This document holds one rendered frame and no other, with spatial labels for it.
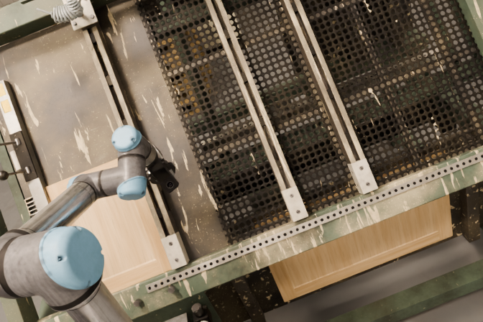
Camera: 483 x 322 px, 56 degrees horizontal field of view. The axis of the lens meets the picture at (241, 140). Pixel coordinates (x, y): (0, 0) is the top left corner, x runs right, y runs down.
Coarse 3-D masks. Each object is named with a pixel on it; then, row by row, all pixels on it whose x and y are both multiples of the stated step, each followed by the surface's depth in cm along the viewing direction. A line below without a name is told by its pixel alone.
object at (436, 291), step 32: (480, 192) 215; (480, 224) 227; (224, 288) 213; (256, 288) 218; (320, 288) 227; (416, 288) 215; (448, 288) 210; (224, 320) 225; (256, 320) 220; (352, 320) 212; (384, 320) 210
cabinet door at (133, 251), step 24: (96, 168) 179; (48, 192) 179; (96, 216) 179; (120, 216) 178; (144, 216) 178; (120, 240) 178; (144, 240) 178; (120, 264) 177; (144, 264) 177; (168, 264) 176; (120, 288) 176
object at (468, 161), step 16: (464, 160) 172; (480, 160) 172; (432, 176) 172; (384, 192) 172; (400, 192) 172; (352, 208) 172; (304, 224) 172; (320, 224) 172; (272, 240) 172; (224, 256) 172; (240, 256) 172; (192, 272) 172
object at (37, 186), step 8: (8, 88) 182; (8, 96) 180; (0, 104) 180; (16, 104) 183; (8, 112) 180; (16, 112) 180; (8, 120) 179; (16, 120) 179; (8, 128) 179; (16, 128) 179; (24, 128) 182; (24, 136) 180; (32, 152) 181; (32, 160) 178; (40, 176) 180; (32, 184) 178; (40, 184) 178; (32, 192) 177; (40, 192) 177; (40, 200) 177; (48, 200) 178; (40, 208) 177
